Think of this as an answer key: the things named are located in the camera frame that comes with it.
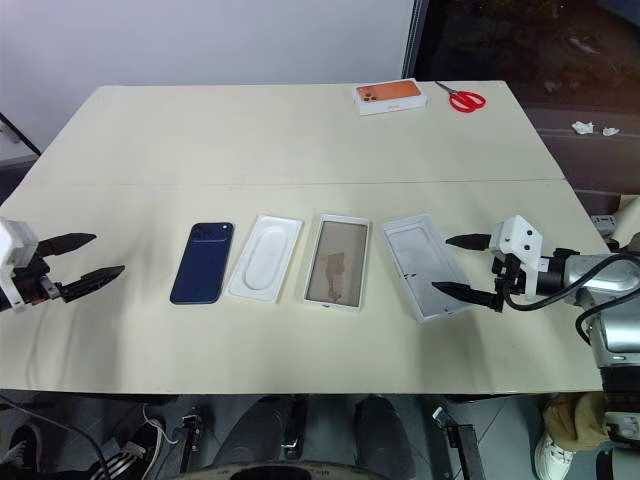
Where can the white box lid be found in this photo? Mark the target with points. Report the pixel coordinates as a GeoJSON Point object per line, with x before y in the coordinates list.
{"type": "Point", "coordinates": [415, 265]}

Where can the grey power strip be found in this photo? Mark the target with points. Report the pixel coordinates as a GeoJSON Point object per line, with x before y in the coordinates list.
{"type": "Point", "coordinates": [602, 225]}

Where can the dark blue smartphone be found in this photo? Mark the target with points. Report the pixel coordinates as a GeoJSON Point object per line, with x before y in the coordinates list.
{"type": "Point", "coordinates": [201, 265]}

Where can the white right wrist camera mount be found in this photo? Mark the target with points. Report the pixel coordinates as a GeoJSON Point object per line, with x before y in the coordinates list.
{"type": "Point", "coordinates": [520, 237]}

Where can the white box bottom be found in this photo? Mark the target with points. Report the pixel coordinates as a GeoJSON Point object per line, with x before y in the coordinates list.
{"type": "Point", "coordinates": [337, 260]}

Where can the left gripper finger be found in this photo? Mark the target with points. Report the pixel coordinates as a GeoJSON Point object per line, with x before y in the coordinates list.
{"type": "Point", "coordinates": [67, 242]}
{"type": "Point", "coordinates": [92, 282]}

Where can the crumpled white paper scrap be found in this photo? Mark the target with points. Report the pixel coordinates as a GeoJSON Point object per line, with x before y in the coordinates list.
{"type": "Point", "coordinates": [610, 132]}
{"type": "Point", "coordinates": [583, 127]}

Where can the white plastic insert tray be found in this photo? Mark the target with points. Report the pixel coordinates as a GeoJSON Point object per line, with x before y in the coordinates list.
{"type": "Point", "coordinates": [265, 260]}

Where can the orange printed phone box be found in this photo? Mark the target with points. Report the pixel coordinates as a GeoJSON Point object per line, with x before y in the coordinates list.
{"type": "Point", "coordinates": [390, 95]}

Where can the black slanted bar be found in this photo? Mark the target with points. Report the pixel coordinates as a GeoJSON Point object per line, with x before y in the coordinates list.
{"type": "Point", "coordinates": [20, 134]}

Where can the beige trouser leg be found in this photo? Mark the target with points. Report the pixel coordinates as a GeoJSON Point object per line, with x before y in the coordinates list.
{"type": "Point", "coordinates": [575, 420]}

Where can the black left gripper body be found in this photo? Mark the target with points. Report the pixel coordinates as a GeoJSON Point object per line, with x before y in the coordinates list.
{"type": "Point", "coordinates": [32, 286]}

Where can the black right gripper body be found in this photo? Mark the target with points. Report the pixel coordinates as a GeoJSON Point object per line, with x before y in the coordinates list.
{"type": "Point", "coordinates": [509, 280]}

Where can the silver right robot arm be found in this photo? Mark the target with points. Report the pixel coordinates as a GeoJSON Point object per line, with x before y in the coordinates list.
{"type": "Point", "coordinates": [616, 286]}

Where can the black sneaker white laces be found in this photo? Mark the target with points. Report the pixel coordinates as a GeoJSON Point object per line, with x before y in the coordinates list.
{"type": "Point", "coordinates": [137, 440]}

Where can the black metal table bracket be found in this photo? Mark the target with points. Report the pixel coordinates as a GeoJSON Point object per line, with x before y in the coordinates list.
{"type": "Point", "coordinates": [457, 440]}

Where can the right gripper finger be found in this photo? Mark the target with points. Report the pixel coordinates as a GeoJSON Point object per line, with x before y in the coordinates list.
{"type": "Point", "coordinates": [472, 241]}
{"type": "Point", "coordinates": [467, 292]}

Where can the dark trouser leg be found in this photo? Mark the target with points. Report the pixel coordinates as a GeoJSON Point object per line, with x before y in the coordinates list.
{"type": "Point", "coordinates": [260, 430]}
{"type": "Point", "coordinates": [385, 435]}

